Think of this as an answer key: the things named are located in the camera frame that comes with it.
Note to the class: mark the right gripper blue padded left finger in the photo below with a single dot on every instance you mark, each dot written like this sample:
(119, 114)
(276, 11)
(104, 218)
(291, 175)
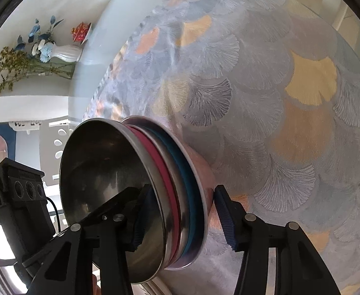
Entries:
(115, 228)

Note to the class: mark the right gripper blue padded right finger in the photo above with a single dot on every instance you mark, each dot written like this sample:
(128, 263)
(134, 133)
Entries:
(245, 233)

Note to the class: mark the pink bowl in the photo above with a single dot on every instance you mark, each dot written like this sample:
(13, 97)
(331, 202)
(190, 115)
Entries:
(135, 123)

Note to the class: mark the steel bowl red outside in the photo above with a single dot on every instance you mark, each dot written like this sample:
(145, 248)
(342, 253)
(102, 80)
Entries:
(115, 172)

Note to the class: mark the steel bowl blue outside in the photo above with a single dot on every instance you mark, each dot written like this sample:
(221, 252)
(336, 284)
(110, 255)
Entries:
(185, 186)

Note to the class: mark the white chair left back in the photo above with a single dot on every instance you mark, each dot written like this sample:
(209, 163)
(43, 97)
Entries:
(54, 133)

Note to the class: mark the white chair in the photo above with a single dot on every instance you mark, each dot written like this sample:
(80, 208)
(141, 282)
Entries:
(338, 14)
(54, 133)

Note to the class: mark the glass vase with green stems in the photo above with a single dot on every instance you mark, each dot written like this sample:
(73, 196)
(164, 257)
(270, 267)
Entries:
(17, 65)

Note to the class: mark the white ribbed vase with flowers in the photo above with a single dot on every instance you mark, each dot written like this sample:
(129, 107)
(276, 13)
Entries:
(42, 46)

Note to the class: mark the ginkgo pattern table cloth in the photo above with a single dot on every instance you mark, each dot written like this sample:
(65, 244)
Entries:
(267, 97)

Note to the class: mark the white chair right upper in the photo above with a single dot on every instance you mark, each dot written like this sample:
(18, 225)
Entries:
(338, 14)

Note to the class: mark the white wall shelf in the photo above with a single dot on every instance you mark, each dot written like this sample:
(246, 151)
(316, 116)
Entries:
(25, 125)

